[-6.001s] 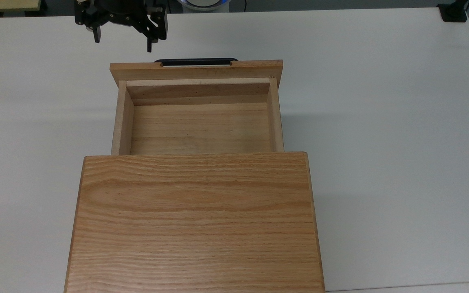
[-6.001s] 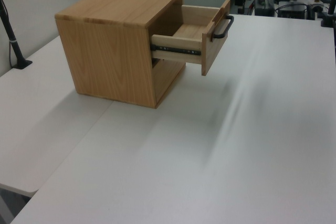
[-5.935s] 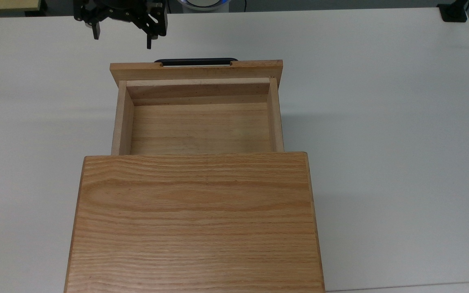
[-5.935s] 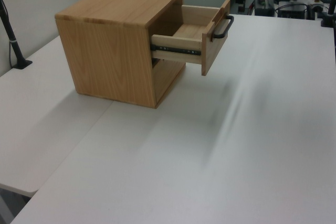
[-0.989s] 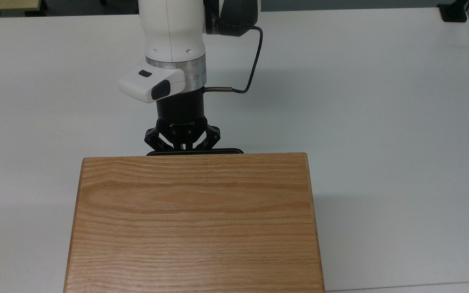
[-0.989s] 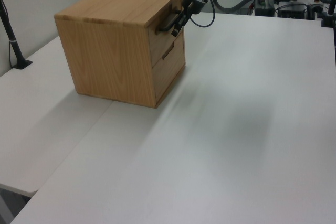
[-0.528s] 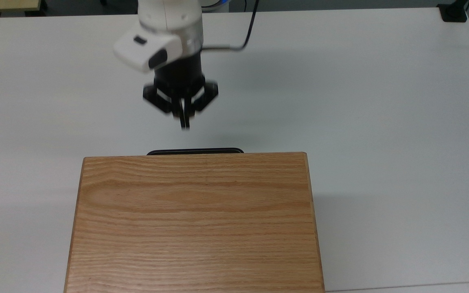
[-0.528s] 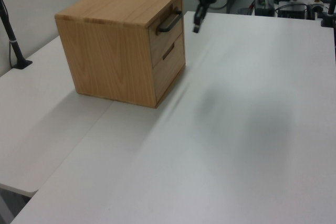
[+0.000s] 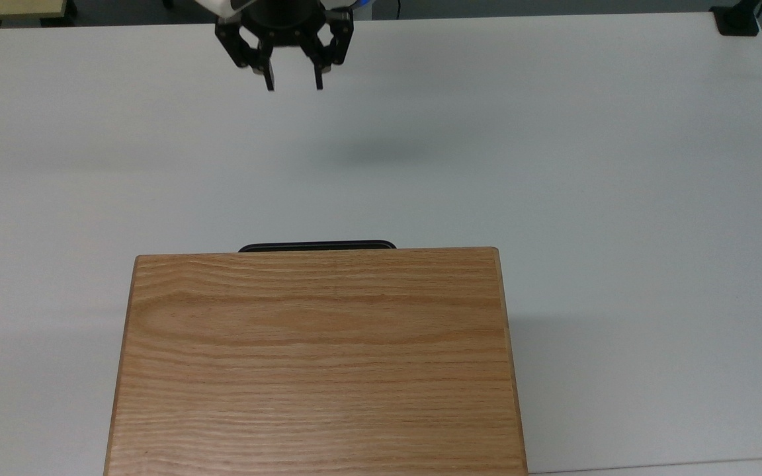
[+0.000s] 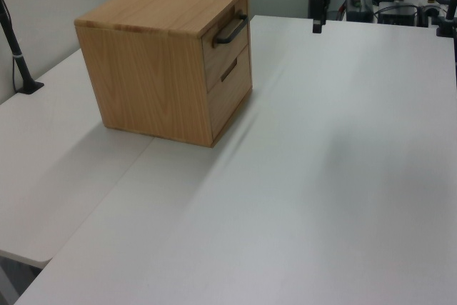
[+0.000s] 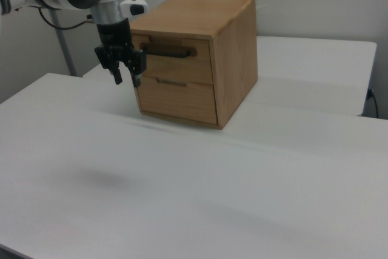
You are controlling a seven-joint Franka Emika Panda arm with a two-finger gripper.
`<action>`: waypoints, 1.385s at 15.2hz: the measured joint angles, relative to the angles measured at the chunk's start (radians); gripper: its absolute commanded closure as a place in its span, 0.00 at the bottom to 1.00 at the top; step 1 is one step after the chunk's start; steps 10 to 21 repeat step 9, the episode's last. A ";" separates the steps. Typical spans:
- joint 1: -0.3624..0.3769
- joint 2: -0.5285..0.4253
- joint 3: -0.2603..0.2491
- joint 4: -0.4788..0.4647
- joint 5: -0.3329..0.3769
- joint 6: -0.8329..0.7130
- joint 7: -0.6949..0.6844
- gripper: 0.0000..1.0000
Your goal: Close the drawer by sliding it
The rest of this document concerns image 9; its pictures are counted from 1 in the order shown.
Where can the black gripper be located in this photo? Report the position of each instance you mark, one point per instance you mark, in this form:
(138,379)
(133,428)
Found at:
(283,20)

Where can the beige wooden desk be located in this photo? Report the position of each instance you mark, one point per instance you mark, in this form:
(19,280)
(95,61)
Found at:
(4,8)

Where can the oak wooden cabinet box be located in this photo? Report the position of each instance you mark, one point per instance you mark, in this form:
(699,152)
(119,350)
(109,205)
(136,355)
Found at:
(315,370)

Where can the black table clamp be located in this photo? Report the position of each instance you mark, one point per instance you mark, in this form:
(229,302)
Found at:
(737,20)

